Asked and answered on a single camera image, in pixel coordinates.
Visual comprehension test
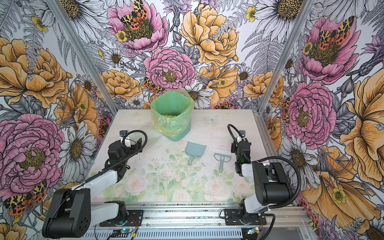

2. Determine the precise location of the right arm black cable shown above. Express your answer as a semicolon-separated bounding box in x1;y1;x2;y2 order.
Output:
227;123;302;209

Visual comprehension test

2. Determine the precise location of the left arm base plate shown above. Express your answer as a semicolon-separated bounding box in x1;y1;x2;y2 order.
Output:
100;210;144;227

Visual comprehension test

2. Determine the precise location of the aluminium corner post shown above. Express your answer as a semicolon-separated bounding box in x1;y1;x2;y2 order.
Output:
258;0;315;115
47;1;119;115

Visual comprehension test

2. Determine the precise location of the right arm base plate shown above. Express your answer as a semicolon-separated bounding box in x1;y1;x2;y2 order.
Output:
221;209;267;226

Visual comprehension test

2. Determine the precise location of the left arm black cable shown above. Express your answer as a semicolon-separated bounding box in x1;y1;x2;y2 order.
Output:
47;129;149;229

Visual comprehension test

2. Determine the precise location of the green trash bin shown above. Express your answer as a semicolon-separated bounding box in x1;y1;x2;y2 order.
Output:
150;90;195;142

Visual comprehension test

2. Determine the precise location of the grey-blue dustpan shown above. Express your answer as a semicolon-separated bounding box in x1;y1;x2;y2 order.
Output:
185;142;206;166

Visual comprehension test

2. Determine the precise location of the yellow plastic bin liner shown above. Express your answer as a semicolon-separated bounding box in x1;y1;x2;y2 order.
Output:
150;88;195;139

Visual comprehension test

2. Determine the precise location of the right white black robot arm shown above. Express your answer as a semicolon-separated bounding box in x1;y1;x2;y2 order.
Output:
231;140;296;225

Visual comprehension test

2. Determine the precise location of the aluminium front rail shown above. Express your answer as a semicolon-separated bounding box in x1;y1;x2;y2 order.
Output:
91;203;309;229

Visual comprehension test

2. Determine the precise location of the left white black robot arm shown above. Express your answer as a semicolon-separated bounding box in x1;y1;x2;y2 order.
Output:
42;138;148;239

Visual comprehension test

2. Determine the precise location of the right aluminium corner post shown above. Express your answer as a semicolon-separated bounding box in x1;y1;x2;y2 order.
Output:
258;0;315;115

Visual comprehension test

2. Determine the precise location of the grey-blue hand brush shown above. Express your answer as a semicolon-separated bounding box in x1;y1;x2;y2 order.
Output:
214;149;232;173

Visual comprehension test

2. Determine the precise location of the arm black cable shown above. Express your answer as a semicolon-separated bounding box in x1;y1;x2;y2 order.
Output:
47;129;149;229
227;123;302;209

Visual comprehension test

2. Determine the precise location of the left aluminium corner post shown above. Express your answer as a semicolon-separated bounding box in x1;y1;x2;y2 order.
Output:
47;1;119;115

